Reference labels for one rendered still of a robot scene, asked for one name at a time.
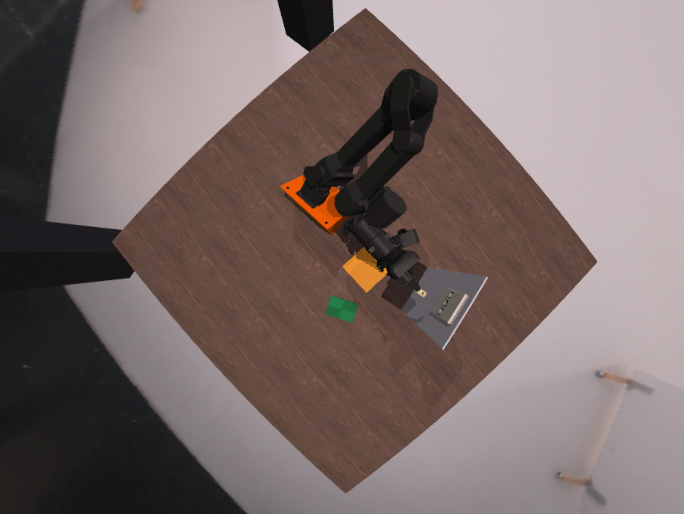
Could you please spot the orange square marking on table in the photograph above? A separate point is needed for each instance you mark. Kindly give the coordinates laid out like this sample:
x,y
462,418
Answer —
x,y
362,267

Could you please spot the green flat square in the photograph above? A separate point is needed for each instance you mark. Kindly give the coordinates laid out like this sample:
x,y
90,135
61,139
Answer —
x,y
340,308

